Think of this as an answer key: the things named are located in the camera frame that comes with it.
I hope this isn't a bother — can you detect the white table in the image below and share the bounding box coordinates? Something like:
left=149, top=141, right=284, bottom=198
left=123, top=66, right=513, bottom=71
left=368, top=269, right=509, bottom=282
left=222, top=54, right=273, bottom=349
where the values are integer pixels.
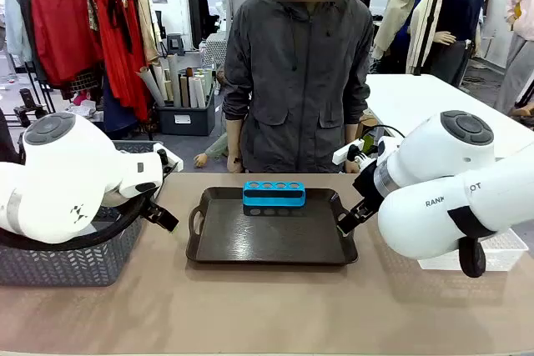
left=365, top=73, right=534, bottom=157

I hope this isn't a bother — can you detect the black step stool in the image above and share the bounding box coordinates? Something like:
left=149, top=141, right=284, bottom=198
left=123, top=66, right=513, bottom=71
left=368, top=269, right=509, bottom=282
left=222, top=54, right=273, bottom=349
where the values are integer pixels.
left=166, top=33, right=185, bottom=56

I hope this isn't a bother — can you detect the dark brown serving tray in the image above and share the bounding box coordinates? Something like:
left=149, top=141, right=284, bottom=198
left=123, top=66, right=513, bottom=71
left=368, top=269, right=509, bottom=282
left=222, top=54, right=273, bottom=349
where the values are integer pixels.
left=185, top=187, right=359, bottom=266

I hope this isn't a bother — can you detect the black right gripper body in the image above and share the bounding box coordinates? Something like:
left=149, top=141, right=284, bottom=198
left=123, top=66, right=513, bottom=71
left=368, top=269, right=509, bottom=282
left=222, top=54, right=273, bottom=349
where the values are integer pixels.
left=352, top=161, right=388, bottom=208

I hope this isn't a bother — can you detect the black camera tripod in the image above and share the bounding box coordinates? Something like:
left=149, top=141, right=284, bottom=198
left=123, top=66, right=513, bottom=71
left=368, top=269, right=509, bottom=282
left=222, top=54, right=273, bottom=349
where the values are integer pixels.
left=13, top=88, right=52, bottom=128

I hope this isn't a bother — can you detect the black clothes rack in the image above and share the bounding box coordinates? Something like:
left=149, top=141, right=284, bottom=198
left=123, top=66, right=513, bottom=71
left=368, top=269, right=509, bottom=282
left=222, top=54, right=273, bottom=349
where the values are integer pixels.
left=0, top=0, right=154, bottom=140

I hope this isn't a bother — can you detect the person's right hand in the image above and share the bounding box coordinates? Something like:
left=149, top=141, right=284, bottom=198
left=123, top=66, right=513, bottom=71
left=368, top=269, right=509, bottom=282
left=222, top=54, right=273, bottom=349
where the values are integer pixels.
left=226, top=153, right=245, bottom=174

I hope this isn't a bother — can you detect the mannequin in navy top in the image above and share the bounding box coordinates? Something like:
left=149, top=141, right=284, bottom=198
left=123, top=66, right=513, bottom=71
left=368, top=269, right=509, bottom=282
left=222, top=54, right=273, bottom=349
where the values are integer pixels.
left=429, top=0, right=486, bottom=87

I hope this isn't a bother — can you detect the light gray hanging garment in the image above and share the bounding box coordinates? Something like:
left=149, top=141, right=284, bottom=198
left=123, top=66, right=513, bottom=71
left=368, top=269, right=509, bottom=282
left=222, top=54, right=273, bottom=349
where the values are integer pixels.
left=3, top=0, right=35, bottom=66

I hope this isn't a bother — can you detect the red pleated skirt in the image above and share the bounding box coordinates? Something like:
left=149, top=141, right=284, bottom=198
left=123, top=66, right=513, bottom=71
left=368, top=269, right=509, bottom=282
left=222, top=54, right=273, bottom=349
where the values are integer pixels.
left=91, top=0, right=152, bottom=122

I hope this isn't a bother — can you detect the tall gray paper roll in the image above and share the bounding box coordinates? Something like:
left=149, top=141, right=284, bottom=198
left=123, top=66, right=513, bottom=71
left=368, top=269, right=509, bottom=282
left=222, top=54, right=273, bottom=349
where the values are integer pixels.
left=167, top=53, right=183, bottom=108

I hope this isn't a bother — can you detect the person's right forearm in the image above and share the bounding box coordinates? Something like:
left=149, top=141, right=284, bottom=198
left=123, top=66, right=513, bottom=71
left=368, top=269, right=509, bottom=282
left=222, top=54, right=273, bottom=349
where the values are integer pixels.
left=224, top=118, right=244, bottom=157

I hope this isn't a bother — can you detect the brown paper roll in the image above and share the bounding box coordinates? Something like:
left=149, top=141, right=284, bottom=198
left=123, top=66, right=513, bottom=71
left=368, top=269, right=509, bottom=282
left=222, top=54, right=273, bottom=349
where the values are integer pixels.
left=179, top=73, right=190, bottom=109

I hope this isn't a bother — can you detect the mannequin arm green sleeve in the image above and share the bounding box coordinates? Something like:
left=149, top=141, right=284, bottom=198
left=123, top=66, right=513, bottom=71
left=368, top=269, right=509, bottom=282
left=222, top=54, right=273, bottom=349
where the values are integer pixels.
left=193, top=133, right=229, bottom=168

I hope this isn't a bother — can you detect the navy blue cloth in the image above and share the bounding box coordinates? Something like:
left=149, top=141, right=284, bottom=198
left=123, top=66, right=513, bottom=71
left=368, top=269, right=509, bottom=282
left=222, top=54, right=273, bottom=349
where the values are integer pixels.
left=102, top=75, right=139, bottom=135

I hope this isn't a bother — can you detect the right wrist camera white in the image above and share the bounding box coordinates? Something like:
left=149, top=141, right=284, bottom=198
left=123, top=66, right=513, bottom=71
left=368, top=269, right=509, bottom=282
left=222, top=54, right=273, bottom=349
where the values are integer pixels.
left=332, top=142, right=365, bottom=164

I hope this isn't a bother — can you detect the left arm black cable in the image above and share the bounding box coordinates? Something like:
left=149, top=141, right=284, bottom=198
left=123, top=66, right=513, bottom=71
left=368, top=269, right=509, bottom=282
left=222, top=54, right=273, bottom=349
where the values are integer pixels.
left=0, top=188, right=162, bottom=252

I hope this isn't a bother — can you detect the cream coat with black trim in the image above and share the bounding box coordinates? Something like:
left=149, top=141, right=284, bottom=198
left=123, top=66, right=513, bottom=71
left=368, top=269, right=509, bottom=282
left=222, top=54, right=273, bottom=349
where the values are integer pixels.
left=406, top=0, right=446, bottom=77

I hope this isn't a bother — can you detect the gray plastic basket with label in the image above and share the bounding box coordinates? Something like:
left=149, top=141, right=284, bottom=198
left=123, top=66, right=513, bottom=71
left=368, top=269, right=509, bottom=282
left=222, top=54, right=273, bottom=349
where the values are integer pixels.
left=108, top=140, right=166, bottom=219

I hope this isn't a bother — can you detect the houndstooth patterned box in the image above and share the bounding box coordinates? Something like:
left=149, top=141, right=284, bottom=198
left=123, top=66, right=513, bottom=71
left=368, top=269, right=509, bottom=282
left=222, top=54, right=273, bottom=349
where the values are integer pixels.
left=203, top=33, right=229, bottom=68

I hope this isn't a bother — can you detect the beige hanging garment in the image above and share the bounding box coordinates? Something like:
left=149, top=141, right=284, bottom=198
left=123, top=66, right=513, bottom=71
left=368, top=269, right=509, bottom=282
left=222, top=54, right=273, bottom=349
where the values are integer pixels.
left=132, top=0, right=162, bottom=66

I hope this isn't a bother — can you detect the white plastic basket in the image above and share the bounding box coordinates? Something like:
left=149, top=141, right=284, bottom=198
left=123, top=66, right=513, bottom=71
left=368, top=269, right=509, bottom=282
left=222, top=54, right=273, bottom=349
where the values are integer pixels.
left=417, top=228, right=529, bottom=272

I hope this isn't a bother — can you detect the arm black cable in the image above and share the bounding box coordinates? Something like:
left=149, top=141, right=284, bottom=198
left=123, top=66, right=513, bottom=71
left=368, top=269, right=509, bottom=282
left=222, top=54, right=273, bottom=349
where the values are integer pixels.
left=447, top=204, right=498, bottom=278
left=0, top=188, right=162, bottom=252

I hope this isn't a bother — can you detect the dark gray storage bin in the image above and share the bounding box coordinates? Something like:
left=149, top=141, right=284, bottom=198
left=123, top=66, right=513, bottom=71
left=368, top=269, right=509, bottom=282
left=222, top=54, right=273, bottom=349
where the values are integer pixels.
left=156, top=84, right=217, bottom=137

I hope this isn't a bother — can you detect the blue test tube rack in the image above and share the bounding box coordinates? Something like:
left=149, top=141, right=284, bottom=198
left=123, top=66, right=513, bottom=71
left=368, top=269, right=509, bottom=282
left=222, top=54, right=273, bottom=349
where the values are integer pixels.
left=242, top=181, right=306, bottom=218

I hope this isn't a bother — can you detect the black hanging strap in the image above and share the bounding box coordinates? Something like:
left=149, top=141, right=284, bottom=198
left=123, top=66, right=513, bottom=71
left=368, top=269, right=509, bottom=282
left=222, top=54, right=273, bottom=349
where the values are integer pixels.
left=107, top=0, right=134, bottom=55

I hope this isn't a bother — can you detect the large gray plastic basket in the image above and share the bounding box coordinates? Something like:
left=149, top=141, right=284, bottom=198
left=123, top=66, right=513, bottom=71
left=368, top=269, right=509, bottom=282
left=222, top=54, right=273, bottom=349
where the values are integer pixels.
left=0, top=204, right=145, bottom=288

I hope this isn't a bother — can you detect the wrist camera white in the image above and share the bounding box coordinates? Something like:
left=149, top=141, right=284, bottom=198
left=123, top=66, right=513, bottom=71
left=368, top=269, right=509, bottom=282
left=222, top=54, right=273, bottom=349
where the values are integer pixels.
left=332, top=142, right=365, bottom=164
left=152, top=143, right=184, bottom=173

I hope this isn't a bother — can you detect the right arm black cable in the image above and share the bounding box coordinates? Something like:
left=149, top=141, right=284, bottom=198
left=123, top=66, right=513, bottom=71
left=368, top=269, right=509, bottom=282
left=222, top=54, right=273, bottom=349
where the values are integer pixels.
left=447, top=204, right=498, bottom=278

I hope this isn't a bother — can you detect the red dress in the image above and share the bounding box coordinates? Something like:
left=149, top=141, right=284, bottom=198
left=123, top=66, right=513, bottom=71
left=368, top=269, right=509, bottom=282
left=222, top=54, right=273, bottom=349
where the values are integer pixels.
left=31, top=0, right=105, bottom=87

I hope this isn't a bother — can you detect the mannequin in beige coat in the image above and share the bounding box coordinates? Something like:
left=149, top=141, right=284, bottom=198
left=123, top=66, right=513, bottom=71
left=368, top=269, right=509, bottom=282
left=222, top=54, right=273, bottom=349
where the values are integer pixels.
left=372, top=0, right=431, bottom=76

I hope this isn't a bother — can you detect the person's left forearm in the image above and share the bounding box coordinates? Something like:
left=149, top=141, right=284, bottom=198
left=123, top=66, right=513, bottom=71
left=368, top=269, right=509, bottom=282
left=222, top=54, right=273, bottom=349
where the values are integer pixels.
left=344, top=122, right=362, bottom=153

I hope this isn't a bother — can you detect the mannequin in pink top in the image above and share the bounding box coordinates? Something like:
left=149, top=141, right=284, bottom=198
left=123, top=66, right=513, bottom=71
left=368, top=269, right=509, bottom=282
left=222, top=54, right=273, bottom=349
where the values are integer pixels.
left=494, top=0, right=534, bottom=116

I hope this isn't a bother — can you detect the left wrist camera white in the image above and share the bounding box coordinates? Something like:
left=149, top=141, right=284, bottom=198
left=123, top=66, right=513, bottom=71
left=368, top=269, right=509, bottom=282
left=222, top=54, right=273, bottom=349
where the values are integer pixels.
left=152, top=143, right=184, bottom=173

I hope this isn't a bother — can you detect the person in gray jacket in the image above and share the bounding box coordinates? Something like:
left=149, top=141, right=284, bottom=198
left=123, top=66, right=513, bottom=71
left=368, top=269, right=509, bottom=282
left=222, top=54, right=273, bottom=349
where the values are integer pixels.
left=222, top=0, right=375, bottom=174

